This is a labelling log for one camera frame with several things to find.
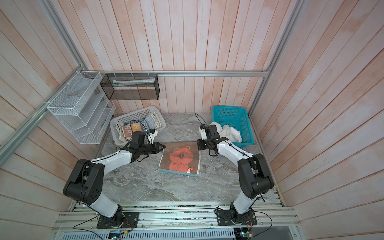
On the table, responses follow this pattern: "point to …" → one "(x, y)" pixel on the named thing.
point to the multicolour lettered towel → (150, 123)
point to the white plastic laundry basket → (115, 137)
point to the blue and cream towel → (120, 132)
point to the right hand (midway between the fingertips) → (199, 142)
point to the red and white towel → (180, 157)
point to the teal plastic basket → (237, 118)
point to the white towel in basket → (229, 133)
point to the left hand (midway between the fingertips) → (165, 148)
